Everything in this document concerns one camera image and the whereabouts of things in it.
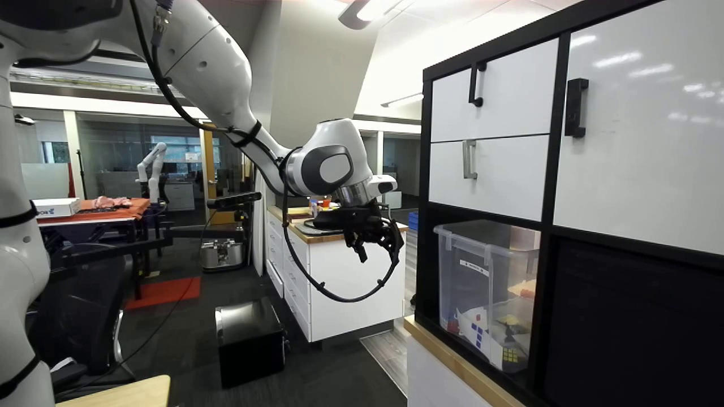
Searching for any black box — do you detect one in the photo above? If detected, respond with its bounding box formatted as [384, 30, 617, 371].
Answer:
[213, 295, 289, 391]

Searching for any metal pot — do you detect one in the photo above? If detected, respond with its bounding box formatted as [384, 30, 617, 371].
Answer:
[198, 234, 247, 270]

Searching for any clear plastic storage box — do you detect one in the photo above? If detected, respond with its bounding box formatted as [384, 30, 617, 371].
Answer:
[431, 216, 543, 374]

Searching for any black tabletop device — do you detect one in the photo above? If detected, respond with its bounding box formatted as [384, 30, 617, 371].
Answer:
[300, 196, 348, 233]

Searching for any black cube shelf unit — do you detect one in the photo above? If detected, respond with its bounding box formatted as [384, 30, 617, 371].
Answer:
[412, 0, 724, 407]

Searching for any white flat box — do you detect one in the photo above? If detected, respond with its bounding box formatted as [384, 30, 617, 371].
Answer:
[29, 196, 81, 222]

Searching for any red floor mat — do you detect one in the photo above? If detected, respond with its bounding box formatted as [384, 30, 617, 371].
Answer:
[123, 273, 204, 312]

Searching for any white island cabinet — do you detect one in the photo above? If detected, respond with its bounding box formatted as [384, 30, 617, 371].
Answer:
[263, 201, 412, 345]

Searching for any white drawer with silver handle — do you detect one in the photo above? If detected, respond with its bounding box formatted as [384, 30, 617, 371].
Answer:
[427, 134, 550, 223]

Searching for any ceiling light panel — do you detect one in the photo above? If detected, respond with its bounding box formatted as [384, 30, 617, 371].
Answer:
[334, 0, 415, 32]

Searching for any red table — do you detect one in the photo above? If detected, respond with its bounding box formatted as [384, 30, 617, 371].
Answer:
[37, 196, 170, 300]

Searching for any black office chair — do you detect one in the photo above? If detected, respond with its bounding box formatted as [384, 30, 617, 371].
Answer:
[29, 251, 136, 378]

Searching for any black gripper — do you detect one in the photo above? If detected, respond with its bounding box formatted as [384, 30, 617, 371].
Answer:
[336, 202, 407, 267]

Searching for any white cabinet with wooden top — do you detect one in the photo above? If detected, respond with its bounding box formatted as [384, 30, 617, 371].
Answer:
[401, 314, 528, 407]

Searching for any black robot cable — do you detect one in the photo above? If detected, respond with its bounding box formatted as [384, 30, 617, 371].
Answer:
[126, 0, 405, 304]

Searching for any white door with black handle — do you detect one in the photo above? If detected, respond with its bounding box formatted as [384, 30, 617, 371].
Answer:
[551, 0, 724, 257]

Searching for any black metal stand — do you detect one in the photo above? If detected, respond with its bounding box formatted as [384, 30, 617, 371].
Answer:
[205, 189, 264, 229]

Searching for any white toy house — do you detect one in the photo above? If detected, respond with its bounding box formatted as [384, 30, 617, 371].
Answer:
[453, 303, 507, 371]

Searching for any white drawer with black handle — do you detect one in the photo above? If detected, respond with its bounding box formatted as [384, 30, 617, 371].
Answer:
[427, 39, 562, 144]

